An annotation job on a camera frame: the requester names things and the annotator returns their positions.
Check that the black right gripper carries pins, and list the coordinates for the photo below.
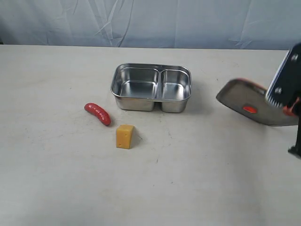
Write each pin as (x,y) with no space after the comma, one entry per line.
(295,110)

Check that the dark lid with orange seal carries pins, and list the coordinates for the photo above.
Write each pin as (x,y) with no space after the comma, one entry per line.
(248,99)

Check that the stainless steel lunch box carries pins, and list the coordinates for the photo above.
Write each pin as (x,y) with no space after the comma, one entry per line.
(139,87)

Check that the yellow toy cheese wedge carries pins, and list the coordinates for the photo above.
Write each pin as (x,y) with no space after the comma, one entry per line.
(124,136)

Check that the red toy sausage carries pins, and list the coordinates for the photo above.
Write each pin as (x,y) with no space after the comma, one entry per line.
(98,112)

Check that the blue-grey backdrop cloth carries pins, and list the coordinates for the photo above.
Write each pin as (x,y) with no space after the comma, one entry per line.
(225,24)

